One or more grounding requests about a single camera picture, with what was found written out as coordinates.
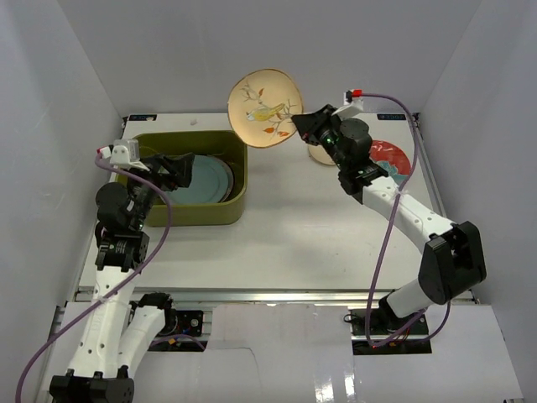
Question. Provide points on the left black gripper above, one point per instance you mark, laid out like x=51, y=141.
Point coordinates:
x=162, y=173

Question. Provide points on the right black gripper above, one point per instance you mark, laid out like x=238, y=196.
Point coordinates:
x=310, y=126

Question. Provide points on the small cream black plate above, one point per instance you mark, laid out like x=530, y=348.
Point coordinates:
x=318, y=154

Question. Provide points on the light blue plate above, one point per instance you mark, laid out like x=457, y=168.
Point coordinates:
x=208, y=185

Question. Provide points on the beige bird branch plate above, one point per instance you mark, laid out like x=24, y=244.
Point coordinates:
x=260, y=107

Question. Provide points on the dark rimmed beige plate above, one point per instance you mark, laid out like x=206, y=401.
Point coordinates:
x=230, y=178

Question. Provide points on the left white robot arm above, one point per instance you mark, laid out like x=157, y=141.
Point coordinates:
x=117, y=334

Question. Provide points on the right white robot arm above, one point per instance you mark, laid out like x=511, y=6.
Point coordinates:
x=373, y=187

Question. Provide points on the green plastic bin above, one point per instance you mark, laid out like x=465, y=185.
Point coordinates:
x=223, y=144

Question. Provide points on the red blue flower plate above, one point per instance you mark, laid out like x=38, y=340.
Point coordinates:
x=391, y=158

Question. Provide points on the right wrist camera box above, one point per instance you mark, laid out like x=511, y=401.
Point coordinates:
x=352, y=106

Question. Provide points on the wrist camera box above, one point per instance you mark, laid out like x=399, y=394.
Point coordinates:
x=123, y=154
x=352, y=106

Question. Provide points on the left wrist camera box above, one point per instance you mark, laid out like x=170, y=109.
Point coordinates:
x=123, y=154

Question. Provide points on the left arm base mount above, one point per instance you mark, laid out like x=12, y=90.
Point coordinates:
x=182, y=328

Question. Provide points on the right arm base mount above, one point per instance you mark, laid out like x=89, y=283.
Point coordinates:
x=408, y=343

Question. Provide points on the aluminium table frame rail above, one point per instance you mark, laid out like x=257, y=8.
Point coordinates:
x=436, y=189

